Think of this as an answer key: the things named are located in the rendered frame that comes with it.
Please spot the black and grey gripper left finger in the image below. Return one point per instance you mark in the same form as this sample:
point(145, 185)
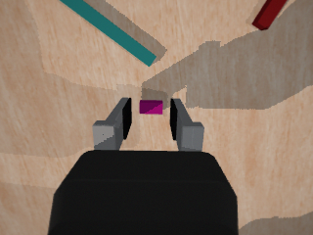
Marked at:
point(108, 134)

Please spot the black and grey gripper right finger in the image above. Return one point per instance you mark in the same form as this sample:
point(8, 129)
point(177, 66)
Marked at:
point(188, 134)

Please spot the dark red rod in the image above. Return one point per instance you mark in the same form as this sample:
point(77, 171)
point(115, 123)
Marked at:
point(268, 13)

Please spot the turquoise rod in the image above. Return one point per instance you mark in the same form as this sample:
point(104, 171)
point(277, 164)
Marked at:
point(111, 30)

